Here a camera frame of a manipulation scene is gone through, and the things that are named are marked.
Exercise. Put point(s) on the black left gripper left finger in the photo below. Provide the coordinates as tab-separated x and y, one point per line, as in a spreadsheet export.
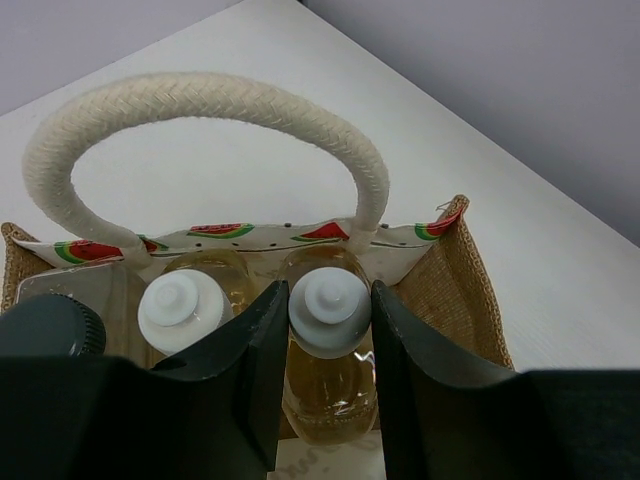
211	411

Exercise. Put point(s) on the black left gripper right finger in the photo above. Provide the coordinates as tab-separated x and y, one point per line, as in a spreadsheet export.
446	413

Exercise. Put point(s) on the amber bottle white cap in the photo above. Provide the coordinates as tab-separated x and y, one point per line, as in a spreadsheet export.
195	294
329	395

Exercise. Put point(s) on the jute watermelon canvas bag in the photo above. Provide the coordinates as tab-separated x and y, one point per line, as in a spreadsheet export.
85	121

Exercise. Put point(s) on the clear jar dark lid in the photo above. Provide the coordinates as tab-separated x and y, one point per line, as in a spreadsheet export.
70	313

